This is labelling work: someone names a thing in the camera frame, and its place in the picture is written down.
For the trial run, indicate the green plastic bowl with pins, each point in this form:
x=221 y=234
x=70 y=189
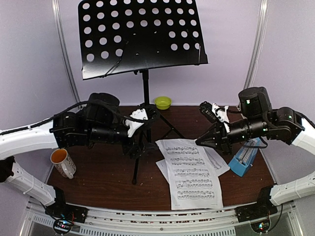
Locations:
x=163 y=102

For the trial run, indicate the blue metronome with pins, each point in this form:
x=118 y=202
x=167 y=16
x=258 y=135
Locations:
x=243 y=159

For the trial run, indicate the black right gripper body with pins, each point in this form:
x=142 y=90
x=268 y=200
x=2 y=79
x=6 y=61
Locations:
x=227 y=148

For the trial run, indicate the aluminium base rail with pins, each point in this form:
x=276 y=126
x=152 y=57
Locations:
x=205 y=222

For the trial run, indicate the black folding music stand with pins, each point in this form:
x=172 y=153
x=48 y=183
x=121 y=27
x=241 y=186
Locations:
x=119 y=36

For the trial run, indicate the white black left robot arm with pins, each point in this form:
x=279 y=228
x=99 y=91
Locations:
x=96 y=120

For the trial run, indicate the sheet music page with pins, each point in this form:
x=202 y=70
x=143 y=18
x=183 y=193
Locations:
x=217 y=161
x=163 y=168
x=193 y=182

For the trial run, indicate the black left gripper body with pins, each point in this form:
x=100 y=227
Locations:
x=128 y=149

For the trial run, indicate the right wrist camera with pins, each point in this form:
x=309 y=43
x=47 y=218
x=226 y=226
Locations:
x=213 y=112

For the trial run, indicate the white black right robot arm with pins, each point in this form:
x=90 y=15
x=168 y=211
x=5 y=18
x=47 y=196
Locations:
x=284 y=124

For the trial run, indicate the white patterned coffee mug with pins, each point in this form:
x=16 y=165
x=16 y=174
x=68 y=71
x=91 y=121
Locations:
x=62 y=161

